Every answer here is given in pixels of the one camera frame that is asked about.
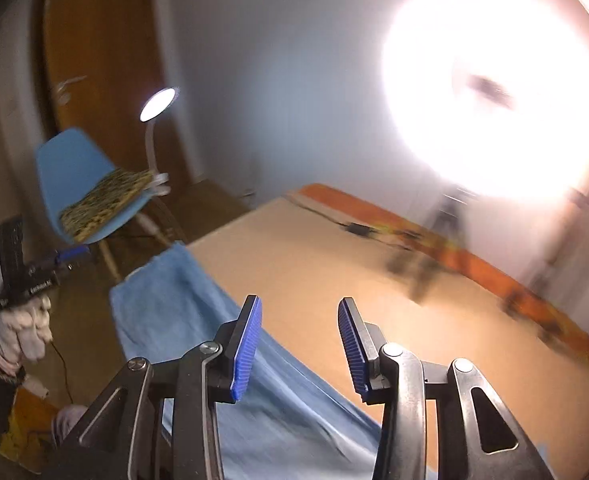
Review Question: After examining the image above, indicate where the bright ring light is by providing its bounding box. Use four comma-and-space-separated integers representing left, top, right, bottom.
381, 0, 589, 202

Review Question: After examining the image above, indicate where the blue plastic chair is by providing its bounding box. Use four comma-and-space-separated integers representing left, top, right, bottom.
34, 127, 175, 283

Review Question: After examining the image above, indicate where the person's left forearm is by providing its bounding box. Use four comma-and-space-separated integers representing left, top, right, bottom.
0, 335, 28, 441

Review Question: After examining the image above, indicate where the orange bed sheet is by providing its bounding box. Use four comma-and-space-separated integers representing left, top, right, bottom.
298, 183, 589, 378

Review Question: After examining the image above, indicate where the wooden door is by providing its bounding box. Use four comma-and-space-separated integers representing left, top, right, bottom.
39, 0, 198, 196

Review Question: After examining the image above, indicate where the black tripod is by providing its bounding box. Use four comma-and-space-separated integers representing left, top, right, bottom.
385, 185, 471, 307

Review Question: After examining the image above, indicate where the yellow patterned seat cushion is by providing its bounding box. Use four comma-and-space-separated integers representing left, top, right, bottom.
58, 167, 158, 243

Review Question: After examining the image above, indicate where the white desk lamp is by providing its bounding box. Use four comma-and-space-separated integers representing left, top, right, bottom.
139, 86, 180, 197

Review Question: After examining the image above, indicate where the black cable with adapter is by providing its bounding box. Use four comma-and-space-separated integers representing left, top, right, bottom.
288, 194, 427, 252

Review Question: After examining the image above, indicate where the metal door handle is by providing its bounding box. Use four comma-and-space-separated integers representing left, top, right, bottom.
54, 76, 88, 106

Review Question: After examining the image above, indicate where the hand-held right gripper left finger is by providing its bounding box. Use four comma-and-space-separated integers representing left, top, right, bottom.
49, 294, 264, 480

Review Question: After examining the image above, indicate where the blue towel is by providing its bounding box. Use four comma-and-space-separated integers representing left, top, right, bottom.
109, 242, 386, 480

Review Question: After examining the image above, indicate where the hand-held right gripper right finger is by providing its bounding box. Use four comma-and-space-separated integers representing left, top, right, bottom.
337, 297, 555, 480

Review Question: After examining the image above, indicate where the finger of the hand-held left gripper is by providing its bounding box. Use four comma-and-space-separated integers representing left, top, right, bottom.
54, 245, 94, 269

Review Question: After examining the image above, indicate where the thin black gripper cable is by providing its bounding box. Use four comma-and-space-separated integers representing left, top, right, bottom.
48, 339, 76, 407

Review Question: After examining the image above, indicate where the silver tripod stand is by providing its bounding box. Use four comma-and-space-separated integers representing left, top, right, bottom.
504, 160, 589, 313

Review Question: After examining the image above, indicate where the person's left hand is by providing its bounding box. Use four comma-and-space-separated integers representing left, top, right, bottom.
0, 294, 54, 363

